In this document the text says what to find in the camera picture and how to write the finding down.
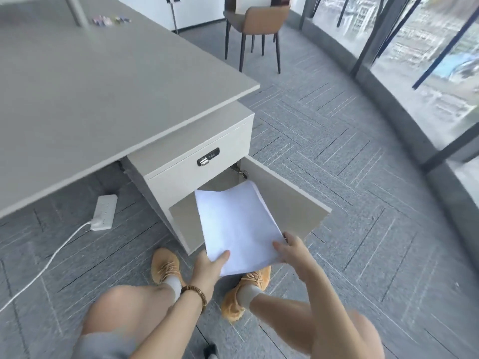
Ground black stand pole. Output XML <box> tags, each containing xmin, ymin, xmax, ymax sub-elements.
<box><xmin>166</xmin><ymin>0</ymin><xmax>181</xmax><ymax>35</ymax></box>

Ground person's left forearm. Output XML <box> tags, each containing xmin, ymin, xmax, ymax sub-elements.
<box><xmin>129</xmin><ymin>291</ymin><xmax>207</xmax><ymax>359</ymax></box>

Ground person's grey right sock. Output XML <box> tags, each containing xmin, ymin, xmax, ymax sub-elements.
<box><xmin>236</xmin><ymin>283</ymin><xmax>265</xmax><ymax>310</ymax></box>

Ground brown beaded bracelet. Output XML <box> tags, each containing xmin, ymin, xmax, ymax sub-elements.
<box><xmin>180</xmin><ymin>285</ymin><xmax>207</xmax><ymax>315</ymax></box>

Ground grey shorts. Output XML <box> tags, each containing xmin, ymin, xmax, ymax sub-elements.
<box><xmin>70</xmin><ymin>330</ymin><xmax>140</xmax><ymax>359</ymax></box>

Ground grey cabinet door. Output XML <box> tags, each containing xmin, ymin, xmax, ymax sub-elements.
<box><xmin>169</xmin><ymin>155</ymin><xmax>332</xmax><ymax>255</ymax></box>

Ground person's tan right shoe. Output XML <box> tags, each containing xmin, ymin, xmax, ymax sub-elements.
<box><xmin>220</xmin><ymin>266</ymin><xmax>272</xmax><ymax>324</ymax></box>

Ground person's left hand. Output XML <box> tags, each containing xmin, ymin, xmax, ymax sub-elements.
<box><xmin>188</xmin><ymin>251</ymin><xmax>231</xmax><ymax>296</ymax></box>

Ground grey metal post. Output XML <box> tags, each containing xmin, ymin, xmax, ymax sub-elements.
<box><xmin>63</xmin><ymin>0</ymin><xmax>91</xmax><ymax>27</ymax></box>

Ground person's leg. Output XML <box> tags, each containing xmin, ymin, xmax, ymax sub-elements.
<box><xmin>247</xmin><ymin>291</ymin><xmax>385</xmax><ymax>359</ymax></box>
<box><xmin>81</xmin><ymin>283</ymin><xmax>181</xmax><ymax>359</ymax></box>

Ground white paper sheets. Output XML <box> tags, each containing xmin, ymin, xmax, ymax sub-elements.
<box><xmin>194</xmin><ymin>180</ymin><xmax>284</xmax><ymax>277</ymax></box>

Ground glass window wall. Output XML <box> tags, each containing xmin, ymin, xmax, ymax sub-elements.
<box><xmin>290</xmin><ymin>0</ymin><xmax>479</xmax><ymax>206</ymax></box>

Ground person's tan shoe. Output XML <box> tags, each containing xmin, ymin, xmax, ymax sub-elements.
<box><xmin>220</xmin><ymin>266</ymin><xmax>272</xmax><ymax>324</ymax></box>
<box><xmin>150</xmin><ymin>247</ymin><xmax>185</xmax><ymax>287</ymax></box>

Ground person's right forearm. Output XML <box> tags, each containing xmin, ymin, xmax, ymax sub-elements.
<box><xmin>297</xmin><ymin>263</ymin><xmax>376</xmax><ymax>359</ymax></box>

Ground person's grey left sock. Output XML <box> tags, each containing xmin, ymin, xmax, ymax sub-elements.
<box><xmin>162</xmin><ymin>275</ymin><xmax>183</xmax><ymax>302</ymax></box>

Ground person's right leg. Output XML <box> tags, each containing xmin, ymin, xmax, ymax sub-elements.
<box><xmin>247</xmin><ymin>291</ymin><xmax>385</xmax><ymax>359</ymax></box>

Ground person's left leg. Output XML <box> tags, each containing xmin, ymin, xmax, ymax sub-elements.
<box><xmin>81</xmin><ymin>283</ymin><xmax>181</xmax><ymax>359</ymax></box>

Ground person's grey sock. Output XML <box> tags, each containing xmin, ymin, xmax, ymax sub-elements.
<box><xmin>236</xmin><ymin>283</ymin><xmax>265</xmax><ymax>310</ymax></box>
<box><xmin>162</xmin><ymin>275</ymin><xmax>183</xmax><ymax>302</ymax></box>

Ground grey desk cabinet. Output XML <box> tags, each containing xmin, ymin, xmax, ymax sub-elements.
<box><xmin>125</xmin><ymin>99</ymin><xmax>256</xmax><ymax>255</ymax></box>

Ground person's right hand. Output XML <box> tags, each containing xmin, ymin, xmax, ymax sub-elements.
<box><xmin>272</xmin><ymin>232</ymin><xmax>314</xmax><ymax>275</ymax></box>

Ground row of small coloured items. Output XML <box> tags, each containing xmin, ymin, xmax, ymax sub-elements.
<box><xmin>91</xmin><ymin>15</ymin><xmax>132</xmax><ymax>27</ymax></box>

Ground white power strip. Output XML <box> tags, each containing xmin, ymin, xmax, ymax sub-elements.
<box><xmin>91</xmin><ymin>194</ymin><xmax>118</xmax><ymax>231</ymax></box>

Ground white power cable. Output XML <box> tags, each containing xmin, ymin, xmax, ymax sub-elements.
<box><xmin>0</xmin><ymin>220</ymin><xmax>95</xmax><ymax>313</ymax></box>

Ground brown chair with black legs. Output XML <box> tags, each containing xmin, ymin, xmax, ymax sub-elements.
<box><xmin>223</xmin><ymin>0</ymin><xmax>295</xmax><ymax>75</ymax></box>

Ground person's tan left shoe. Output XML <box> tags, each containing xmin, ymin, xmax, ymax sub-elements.
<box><xmin>150</xmin><ymin>247</ymin><xmax>185</xmax><ymax>287</ymax></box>

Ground black drawer lock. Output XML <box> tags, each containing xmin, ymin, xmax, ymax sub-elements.
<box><xmin>197</xmin><ymin>147</ymin><xmax>220</xmax><ymax>167</ymax></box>

